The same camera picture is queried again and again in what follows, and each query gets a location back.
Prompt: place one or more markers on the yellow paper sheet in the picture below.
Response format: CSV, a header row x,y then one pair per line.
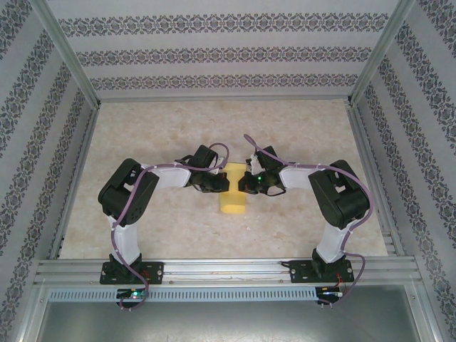
x,y
233,204

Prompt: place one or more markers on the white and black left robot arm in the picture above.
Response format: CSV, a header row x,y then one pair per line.
x,y
164,178

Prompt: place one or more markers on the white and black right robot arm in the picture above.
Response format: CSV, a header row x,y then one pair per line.
x,y
342,199

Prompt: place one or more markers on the right controller board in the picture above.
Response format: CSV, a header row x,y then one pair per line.
x,y
329,293

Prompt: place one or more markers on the left controller board green light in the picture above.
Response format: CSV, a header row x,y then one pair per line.
x,y
133,294

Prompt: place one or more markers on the brushed grey metal panel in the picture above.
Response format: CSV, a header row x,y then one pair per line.
x,y
228,322

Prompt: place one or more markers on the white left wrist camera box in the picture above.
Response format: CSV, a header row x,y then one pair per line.
x,y
220,167

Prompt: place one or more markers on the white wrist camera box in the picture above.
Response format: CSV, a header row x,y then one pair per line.
x,y
220,167
253,164

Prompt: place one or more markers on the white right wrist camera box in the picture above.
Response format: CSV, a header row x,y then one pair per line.
x,y
253,164

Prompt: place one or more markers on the aluminium back frame rail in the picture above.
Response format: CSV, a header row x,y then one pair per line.
x,y
224,99

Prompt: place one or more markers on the aluminium mounting rail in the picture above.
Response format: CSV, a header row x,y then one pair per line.
x,y
228,272

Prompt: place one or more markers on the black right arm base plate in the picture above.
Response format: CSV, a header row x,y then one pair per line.
x,y
303,272

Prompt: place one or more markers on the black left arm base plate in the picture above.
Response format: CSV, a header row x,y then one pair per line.
x,y
156,272

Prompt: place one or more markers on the aluminium side frame rail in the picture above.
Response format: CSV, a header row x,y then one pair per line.
x,y
79,178
368,160

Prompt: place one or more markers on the aluminium frame post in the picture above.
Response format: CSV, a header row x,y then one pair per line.
x,y
381,50
67,53

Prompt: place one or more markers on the aluminium front frame bar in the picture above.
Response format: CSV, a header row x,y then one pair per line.
x,y
26,320
431,320

